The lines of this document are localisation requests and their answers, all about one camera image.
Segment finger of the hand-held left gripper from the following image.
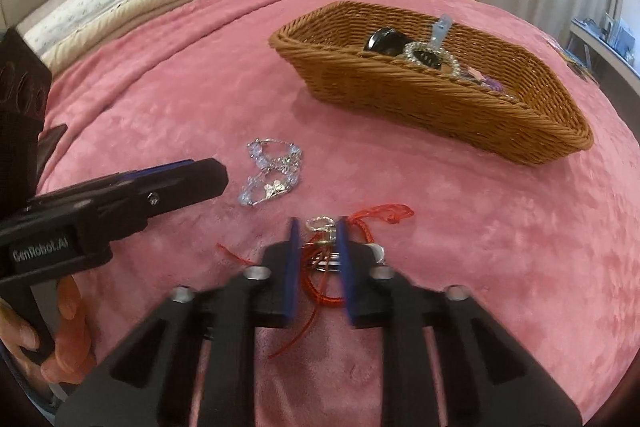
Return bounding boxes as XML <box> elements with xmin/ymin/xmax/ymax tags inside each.
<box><xmin>97</xmin><ymin>160</ymin><xmax>194</xmax><ymax>184</ymax></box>
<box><xmin>120</xmin><ymin>158</ymin><xmax>230</xmax><ymax>222</ymax></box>

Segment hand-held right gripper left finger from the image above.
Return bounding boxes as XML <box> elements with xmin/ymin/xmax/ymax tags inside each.
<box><xmin>54</xmin><ymin>217</ymin><xmax>301</xmax><ymax>427</ymax></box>

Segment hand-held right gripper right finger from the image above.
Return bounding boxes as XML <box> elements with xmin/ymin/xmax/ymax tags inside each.
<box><xmin>335</xmin><ymin>217</ymin><xmax>584</xmax><ymax>427</ymax></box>

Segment red string bracelet silver charm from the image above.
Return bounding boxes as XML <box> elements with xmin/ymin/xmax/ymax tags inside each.
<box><xmin>216</xmin><ymin>203</ymin><xmax>416</xmax><ymax>361</ymax></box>

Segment clear crystal bracelet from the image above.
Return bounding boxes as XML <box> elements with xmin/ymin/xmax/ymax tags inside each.
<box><xmin>238</xmin><ymin>138</ymin><xmax>306</xmax><ymax>208</ymax></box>

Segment brown wicker basket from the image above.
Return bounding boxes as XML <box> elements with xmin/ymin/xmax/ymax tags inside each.
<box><xmin>268</xmin><ymin>0</ymin><xmax>594</xmax><ymax>166</ymax></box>

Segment clear bead bracelet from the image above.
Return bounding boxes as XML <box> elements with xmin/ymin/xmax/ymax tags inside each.
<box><xmin>401</xmin><ymin>40</ymin><xmax>462</xmax><ymax>77</ymax></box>

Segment light blue hair claw clip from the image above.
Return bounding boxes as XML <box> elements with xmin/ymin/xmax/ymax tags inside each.
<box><xmin>429</xmin><ymin>15</ymin><xmax>454</xmax><ymax>50</ymax></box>

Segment person's left hand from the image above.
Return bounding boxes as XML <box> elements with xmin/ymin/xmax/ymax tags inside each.
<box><xmin>0</xmin><ymin>277</ymin><xmax>97</xmax><ymax>387</ymax></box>

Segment beige quilt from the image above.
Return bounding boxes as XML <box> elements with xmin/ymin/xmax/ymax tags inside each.
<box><xmin>40</xmin><ymin>0</ymin><xmax>327</xmax><ymax>76</ymax></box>

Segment small colourful bits on bed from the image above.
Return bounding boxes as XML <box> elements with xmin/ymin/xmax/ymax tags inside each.
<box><xmin>547</xmin><ymin>34</ymin><xmax>601</xmax><ymax>83</ymax></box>

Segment white desk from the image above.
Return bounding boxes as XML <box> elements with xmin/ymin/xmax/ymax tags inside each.
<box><xmin>569</xmin><ymin>17</ymin><xmax>640</xmax><ymax>78</ymax></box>

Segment books and frames on desk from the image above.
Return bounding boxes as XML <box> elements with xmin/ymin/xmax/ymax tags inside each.
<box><xmin>599</xmin><ymin>11</ymin><xmax>637</xmax><ymax>54</ymax></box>

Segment black hair tie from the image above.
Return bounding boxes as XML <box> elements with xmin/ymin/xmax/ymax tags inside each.
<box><xmin>363</xmin><ymin>26</ymin><xmax>402</xmax><ymax>56</ymax></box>

